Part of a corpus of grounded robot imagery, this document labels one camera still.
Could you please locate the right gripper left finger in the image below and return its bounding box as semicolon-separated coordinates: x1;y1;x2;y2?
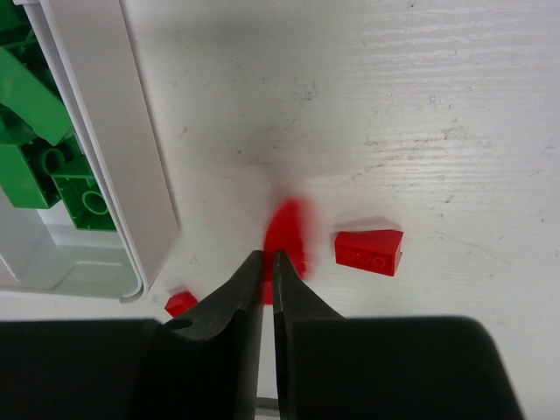
1;251;264;419

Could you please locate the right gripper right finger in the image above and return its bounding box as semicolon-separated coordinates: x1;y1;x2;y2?
272;251;523;419

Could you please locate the small red lego stud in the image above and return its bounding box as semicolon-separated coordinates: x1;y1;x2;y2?
164;290;199;318

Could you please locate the red semicircle lego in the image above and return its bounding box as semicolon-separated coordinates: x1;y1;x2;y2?
262;197;313;305

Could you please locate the red sloped lego brick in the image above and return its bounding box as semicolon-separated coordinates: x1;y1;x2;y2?
334;229;403;277

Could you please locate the green lego pile in tray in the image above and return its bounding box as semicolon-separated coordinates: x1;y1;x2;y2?
1;1;116;232

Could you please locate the white three-compartment tray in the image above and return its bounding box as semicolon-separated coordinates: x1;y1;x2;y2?
1;1;179;303

